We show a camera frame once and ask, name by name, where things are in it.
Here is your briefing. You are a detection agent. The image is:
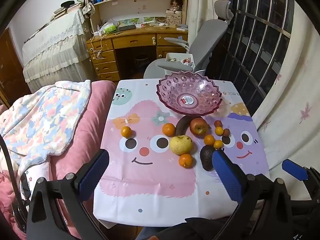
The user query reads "light wooden cutout box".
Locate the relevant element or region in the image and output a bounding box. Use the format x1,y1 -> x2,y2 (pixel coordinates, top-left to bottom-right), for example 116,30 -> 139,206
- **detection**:
166,12 -> 184,27

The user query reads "black cable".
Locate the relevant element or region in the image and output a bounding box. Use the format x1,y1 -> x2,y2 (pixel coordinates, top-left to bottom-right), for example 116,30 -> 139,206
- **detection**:
0,135 -> 28,230

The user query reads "white charger cable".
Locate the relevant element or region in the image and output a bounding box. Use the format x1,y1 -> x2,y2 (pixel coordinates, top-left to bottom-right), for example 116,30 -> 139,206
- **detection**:
89,33 -> 104,61

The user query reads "round stool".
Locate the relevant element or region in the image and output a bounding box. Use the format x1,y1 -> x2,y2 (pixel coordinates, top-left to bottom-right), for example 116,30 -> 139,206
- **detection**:
134,54 -> 150,68

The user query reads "green tissue box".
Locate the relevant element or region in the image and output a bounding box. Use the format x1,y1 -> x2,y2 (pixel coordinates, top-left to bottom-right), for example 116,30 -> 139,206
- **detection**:
104,21 -> 118,33

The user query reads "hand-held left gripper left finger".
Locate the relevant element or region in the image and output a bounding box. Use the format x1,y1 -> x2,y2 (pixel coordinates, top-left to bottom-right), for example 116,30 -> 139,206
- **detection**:
26,149 -> 110,240

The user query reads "dark avocado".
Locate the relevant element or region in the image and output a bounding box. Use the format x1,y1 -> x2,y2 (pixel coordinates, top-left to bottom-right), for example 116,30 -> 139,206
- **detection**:
199,145 -> 217,172

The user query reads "white lace furniture cover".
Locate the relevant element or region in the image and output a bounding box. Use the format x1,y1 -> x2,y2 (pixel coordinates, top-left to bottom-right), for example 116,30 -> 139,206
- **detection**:
22,9 -> 97,93

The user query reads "white floral curtain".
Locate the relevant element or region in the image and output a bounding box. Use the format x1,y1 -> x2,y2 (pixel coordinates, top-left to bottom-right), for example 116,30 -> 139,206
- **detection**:
250,0 -> 320,200

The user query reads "white sheer curtain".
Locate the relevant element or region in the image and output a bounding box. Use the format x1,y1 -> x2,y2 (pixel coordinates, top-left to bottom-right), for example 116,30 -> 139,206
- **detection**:
186,0 -> 220,48

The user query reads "pastel floral blanket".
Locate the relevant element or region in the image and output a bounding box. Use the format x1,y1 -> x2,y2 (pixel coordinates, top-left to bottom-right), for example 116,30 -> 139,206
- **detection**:
0,79 -> 91,178

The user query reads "doll with brown hair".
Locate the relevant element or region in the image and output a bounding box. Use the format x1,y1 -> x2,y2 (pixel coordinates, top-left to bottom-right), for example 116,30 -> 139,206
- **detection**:
166,0 -> 183,14

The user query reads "grey office chair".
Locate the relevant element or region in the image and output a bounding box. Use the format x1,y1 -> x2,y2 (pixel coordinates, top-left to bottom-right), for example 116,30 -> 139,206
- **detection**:
143,0 -> 234,80

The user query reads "cartoon printed tablecloth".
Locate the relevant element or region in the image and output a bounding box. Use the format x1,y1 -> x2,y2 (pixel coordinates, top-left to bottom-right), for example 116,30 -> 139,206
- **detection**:
93,79 -> 270,227

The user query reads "pink glass fruit bowl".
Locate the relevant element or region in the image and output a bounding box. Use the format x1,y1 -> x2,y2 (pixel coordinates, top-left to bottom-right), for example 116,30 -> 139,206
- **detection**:
156,70 -> 223,117

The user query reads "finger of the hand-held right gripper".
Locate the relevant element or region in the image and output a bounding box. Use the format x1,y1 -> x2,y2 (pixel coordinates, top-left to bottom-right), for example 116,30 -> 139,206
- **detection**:
282,159 -> 320,200

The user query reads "white box of small items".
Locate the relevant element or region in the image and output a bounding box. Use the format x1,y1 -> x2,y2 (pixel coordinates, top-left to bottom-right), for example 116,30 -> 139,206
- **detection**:
165,52 -> 195,68

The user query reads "red apple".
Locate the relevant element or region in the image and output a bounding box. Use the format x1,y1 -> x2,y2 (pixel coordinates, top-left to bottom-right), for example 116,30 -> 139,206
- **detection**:
189,117 -> 209,137

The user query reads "yellow pear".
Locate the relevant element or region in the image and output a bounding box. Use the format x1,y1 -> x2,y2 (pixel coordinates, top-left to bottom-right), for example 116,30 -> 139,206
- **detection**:
169,135 -> 193,155

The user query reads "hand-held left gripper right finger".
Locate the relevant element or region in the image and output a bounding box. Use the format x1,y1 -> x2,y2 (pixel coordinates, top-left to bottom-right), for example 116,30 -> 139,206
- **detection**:
212,149 -> 300,240

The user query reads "brown wooden door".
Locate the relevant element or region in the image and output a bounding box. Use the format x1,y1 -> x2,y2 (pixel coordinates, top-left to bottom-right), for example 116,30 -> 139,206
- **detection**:
0,27 -> 30,105

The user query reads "dark overripe banana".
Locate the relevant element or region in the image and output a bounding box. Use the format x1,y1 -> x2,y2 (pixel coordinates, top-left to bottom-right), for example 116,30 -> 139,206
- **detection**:
175,116 -> 193,137

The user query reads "metal window grille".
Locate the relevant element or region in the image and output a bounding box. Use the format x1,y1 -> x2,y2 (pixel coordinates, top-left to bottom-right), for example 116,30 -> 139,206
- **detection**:
207,0 -> 295,115

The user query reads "stack of books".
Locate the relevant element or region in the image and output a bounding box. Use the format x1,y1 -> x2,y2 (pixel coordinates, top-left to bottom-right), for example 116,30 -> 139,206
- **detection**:
50,1 -> 83,22

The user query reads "wooden desk with drawers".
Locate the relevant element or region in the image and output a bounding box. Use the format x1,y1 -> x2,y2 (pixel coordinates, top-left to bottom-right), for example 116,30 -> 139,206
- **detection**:
86,25 -> 189,82

